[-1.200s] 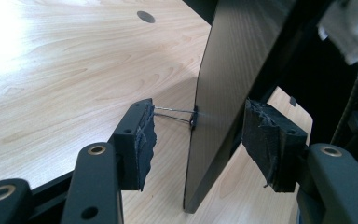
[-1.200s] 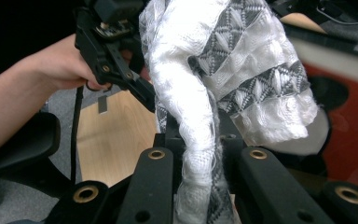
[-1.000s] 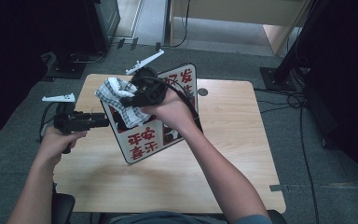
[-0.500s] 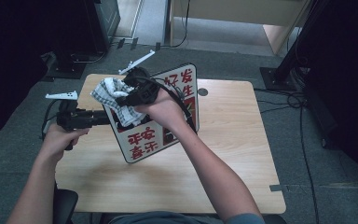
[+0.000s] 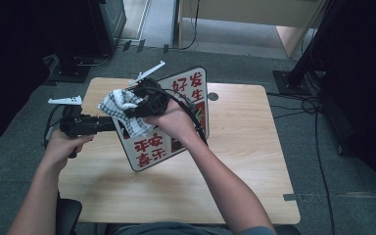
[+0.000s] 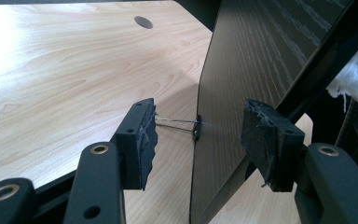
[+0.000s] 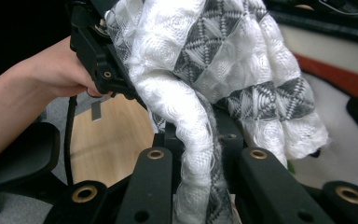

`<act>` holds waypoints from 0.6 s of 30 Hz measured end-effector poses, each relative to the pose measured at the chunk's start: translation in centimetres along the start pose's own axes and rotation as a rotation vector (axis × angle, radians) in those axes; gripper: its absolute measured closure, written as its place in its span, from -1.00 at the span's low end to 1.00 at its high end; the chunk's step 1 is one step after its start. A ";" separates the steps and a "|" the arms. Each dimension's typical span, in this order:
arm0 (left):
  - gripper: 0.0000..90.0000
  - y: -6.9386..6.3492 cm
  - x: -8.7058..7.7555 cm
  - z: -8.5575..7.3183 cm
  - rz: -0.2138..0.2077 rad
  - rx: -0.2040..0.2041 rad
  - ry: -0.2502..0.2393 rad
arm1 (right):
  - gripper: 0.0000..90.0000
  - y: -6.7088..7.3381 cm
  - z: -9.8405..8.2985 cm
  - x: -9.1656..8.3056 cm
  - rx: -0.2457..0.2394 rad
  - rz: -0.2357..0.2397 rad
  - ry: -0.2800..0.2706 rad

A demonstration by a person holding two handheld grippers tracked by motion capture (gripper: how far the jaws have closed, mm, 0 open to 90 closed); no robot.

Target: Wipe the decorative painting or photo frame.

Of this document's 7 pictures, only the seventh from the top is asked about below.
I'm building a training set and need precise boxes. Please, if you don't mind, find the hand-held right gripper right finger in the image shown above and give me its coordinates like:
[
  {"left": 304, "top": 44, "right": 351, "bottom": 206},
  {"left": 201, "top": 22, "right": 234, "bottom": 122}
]
[{"left": 213, "top": 106, "right": 246, "bottom": 157}]

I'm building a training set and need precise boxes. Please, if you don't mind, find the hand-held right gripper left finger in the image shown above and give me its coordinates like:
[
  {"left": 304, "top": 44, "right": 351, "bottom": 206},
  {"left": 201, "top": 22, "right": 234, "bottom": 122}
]
[{"left": 153, "top": 120, "right": 181, "bottom": 153}]

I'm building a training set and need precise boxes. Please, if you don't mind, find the white grey patterned cloth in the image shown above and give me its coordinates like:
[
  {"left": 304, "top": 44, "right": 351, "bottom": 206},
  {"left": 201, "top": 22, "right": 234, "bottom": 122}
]
[{"left": 105, "top": 0, "right": 330, "bottom": 224}]

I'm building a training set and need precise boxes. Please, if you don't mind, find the panda picture board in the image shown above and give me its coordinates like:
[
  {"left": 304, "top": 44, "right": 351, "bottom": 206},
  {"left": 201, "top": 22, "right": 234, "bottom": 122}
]
[{"left": 269, "top": 10, "right": 358, "bottom": 192}]

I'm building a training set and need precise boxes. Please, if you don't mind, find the black chair armrest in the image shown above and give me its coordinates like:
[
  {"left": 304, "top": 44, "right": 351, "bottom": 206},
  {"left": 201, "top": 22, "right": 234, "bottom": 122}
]
[{"left": 0, "top": 122, "right": 69, "bottom": 200}]

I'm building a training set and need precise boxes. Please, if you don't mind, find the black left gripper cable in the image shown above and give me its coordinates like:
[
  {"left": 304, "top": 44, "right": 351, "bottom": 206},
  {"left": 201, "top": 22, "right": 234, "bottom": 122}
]
[{"left": 64, "top": 95, "right": 77, "bottom": 188}]

